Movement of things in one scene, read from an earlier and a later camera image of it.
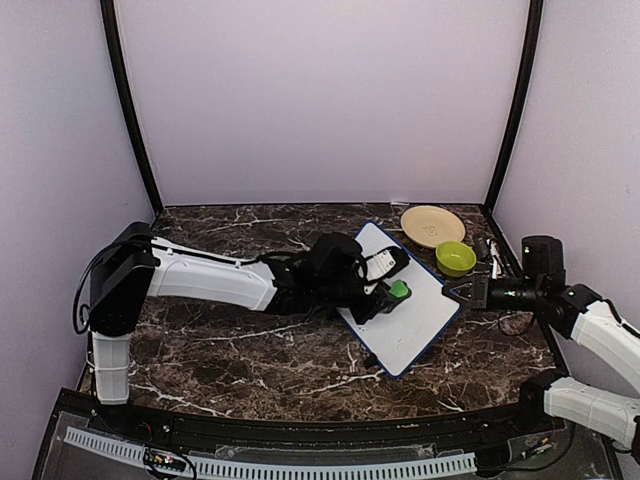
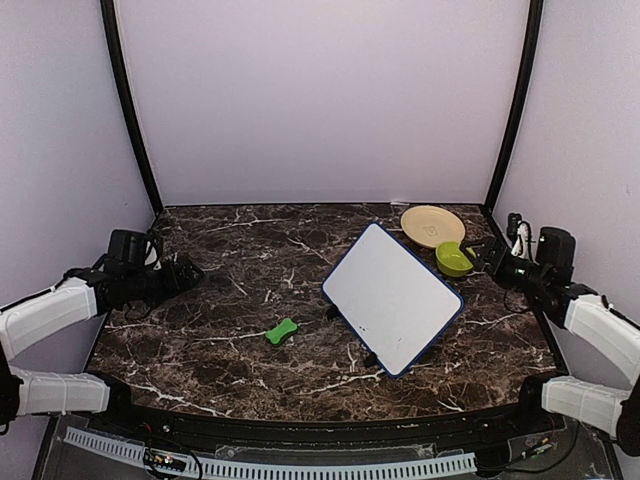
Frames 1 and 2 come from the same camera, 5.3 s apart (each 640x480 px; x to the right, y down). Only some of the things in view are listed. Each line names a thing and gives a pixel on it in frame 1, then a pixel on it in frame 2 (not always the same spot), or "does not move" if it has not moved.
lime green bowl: (455, 258) does not move
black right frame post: (534, 16) does not move
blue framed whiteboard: (403, 336) does not move
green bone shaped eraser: (400, 289) → (275, 334)
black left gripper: (362, 313) → (174, 286)
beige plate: (431, 225) does not move
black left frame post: (130, 109) does not move
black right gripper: (480, 290) → (493, 245)
